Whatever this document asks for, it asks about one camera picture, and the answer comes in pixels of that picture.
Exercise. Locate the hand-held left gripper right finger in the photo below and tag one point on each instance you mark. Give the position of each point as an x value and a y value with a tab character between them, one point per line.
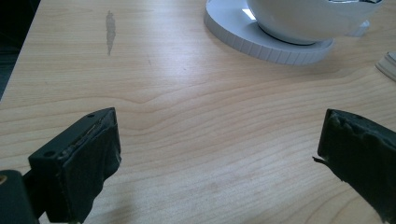
361	155

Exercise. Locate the white bowl stand with pole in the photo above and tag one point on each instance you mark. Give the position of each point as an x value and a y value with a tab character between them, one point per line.
236	31

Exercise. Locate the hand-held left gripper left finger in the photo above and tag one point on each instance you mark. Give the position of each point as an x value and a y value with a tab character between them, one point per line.
84	161

